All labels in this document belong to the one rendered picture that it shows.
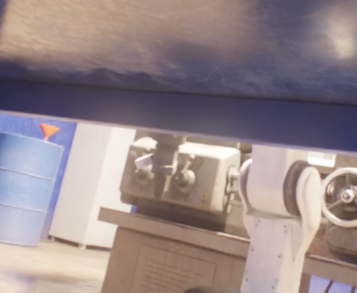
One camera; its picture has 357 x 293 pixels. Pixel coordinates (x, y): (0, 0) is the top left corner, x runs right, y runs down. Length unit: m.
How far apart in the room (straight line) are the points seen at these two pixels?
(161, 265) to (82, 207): 3.43
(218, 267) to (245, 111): 1.70
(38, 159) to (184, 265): 2.73
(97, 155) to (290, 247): 4.60
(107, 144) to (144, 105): 5.02
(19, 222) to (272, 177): 3.79
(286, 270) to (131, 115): 0.73
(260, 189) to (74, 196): 4.71
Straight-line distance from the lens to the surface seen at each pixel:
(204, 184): 2.42
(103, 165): 5.90
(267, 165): 1.44
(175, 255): 2.56
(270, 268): 1.49
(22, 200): 5.03
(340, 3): 0.46
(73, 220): 6.02
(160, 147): 1.45
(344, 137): 0.73
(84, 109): 0.98
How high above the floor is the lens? 0.48
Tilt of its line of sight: 9 degrees up
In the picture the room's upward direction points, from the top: 13 degrees clockwise
